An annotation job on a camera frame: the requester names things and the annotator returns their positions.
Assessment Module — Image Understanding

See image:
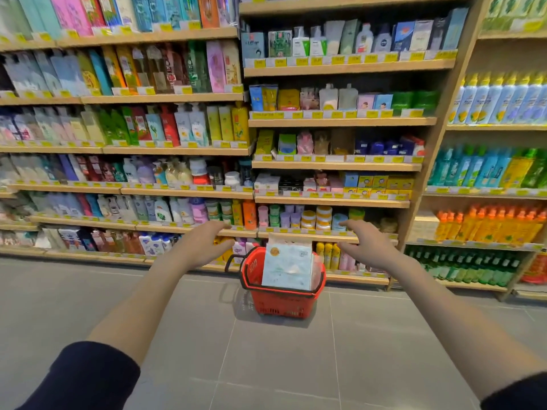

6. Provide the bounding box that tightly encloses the person's right hand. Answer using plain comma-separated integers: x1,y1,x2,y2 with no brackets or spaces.
337,220,405,274

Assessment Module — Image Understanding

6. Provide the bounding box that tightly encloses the person's left hand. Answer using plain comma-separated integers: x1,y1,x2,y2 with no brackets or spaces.
173,220,236,272

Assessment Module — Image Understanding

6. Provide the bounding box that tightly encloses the person's right forearm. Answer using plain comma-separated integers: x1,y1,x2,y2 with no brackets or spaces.
390,260,547,402

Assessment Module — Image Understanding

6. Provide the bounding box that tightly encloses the person's left forearm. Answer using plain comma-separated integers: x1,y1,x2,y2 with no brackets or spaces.
87,251,196,367

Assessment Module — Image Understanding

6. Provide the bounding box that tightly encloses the row of yellow pink bottles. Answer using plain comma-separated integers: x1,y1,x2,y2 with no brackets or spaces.
214,237,387,274

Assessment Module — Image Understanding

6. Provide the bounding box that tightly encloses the translucent pink packet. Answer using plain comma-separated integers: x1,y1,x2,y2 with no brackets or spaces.
311,254,324,291

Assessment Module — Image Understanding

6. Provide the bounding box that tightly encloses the row of cream jars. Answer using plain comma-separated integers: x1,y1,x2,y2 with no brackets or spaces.
258,204,399,232

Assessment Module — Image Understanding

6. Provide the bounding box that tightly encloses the white printed packet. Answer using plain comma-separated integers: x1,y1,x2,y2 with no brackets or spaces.
261,239,315,292

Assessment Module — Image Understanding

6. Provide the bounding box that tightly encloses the row of soap boxes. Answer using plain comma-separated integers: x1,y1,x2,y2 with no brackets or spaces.
255,171,415,197

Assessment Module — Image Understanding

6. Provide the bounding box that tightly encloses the red plastic shopping basket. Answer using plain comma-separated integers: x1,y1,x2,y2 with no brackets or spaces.
225,247,328,320

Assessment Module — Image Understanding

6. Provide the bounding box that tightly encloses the beige cardboard box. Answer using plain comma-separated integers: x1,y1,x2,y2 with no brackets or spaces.
409,214,441,242

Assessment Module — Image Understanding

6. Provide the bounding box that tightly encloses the row of sponges and blue boxes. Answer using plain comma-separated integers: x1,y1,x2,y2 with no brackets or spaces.
256,129,426,158

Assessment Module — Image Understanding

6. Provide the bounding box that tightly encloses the row of mixed small bottles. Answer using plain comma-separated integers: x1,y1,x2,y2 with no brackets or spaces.
0,153,254,188

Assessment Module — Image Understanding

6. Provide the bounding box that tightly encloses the row of low toiletry packs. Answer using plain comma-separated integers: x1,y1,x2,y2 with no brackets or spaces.
0,226,182,257

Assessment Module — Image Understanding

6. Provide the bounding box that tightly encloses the row of dark green bottles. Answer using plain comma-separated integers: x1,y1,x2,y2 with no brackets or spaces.
405,247,523,288

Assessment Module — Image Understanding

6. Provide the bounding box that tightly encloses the row of orange bottles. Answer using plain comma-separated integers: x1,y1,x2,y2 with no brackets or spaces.
434,205,547,247

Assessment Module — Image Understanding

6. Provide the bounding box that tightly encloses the row of small cosmetic packs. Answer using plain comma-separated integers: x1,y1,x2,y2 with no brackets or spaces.
249,83,439,113

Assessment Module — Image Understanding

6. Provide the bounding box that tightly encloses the wide wooden shelf unit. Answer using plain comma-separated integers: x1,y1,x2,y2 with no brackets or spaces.
0,0,259,267

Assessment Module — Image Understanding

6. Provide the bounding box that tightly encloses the row of blue green bottles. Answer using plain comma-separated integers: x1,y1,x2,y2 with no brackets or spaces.
428,146,547,189

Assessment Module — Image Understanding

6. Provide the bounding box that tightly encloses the narrow wooden shelf unit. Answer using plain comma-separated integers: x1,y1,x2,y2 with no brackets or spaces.
237,0,490,287

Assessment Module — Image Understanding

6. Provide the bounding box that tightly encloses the wooden detergent shelf unit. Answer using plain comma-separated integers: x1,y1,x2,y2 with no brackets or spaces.
404,0,547,301

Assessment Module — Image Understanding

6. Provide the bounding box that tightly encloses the dark navy sleeve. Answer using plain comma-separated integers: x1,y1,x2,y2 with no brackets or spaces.
479,371,547,410
15,341,142,410

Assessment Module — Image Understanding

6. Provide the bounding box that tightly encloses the row of pastel refill pouches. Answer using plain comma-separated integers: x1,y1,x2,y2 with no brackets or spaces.
0,40,242,96

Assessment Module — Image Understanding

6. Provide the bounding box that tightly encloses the row of tubes and boxes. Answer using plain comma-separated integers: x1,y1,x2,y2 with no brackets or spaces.
241,7,469,60

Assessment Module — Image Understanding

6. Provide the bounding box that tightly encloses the row of white yellow-capped bottles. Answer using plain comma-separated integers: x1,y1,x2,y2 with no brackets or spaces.
448,72,547,125

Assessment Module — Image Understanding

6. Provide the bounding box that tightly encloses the row of colourful tall pouches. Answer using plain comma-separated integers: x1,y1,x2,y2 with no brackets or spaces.
0,0,238,34

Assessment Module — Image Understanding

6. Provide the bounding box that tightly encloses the row of green white packs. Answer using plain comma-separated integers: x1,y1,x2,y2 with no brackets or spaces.
482,0,547,31

